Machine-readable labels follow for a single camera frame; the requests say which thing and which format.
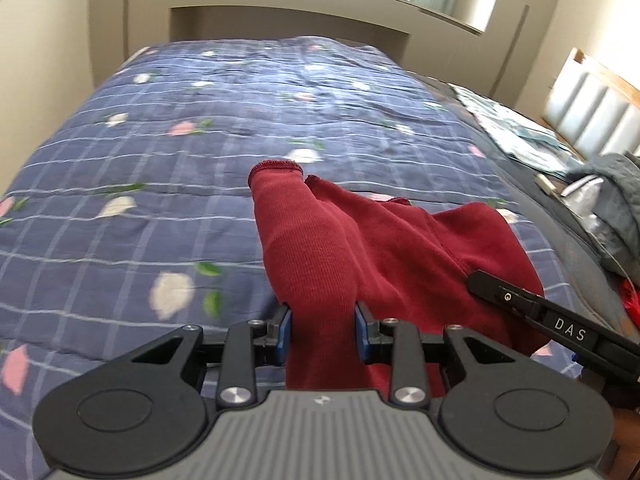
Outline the bright red cloth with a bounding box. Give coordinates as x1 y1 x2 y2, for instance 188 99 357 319
619 280 640 322

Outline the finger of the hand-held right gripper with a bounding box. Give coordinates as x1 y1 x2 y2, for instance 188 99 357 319
467 270 547 329

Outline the white plastic bag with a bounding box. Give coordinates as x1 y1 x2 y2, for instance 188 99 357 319
562 174 603 214

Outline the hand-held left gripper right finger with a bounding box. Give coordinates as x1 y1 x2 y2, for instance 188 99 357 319
353 301 519 407

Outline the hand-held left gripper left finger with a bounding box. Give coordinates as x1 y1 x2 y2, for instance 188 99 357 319
129 304 293 407

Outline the light blue cloth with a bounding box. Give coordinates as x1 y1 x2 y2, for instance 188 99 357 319
452 85 587 172

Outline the dark red long-sleeve shirt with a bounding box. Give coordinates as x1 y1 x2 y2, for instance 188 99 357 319
248 159 551 392

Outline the beige window seat cabinet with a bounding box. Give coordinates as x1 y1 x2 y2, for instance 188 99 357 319
169 0 489 54

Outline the blue plaid floral quilt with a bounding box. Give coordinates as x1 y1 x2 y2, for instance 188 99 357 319
0 37 591 480

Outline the person's right hand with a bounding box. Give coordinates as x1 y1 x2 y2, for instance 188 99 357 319
614 406 640 463

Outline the beige built-in wardrobe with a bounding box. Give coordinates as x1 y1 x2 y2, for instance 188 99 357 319
486 0 534 102
87 0 173 88

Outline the padded wooden headboard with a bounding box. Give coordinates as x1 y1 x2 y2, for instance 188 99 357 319
542 47 640 162

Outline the grey quilted jacket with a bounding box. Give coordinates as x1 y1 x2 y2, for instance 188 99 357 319
565 152 640 282

